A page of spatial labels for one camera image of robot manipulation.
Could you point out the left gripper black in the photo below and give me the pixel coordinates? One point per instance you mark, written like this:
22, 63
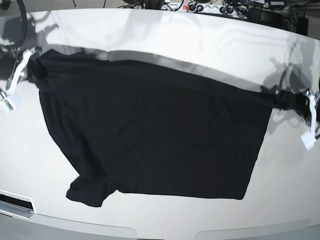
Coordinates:
286, 100

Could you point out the black t-shirt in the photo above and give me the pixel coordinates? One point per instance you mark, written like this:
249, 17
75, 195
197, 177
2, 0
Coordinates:
140, 128

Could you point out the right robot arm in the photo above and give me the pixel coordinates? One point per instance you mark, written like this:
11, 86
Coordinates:
15, 31

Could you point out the white power strip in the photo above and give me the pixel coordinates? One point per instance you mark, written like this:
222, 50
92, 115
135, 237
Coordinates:
208, 8

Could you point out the white slotted table fixture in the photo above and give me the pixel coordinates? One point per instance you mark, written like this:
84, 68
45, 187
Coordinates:
17, 200

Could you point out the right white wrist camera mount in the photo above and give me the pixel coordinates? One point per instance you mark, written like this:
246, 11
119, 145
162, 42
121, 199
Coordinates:
9, 100

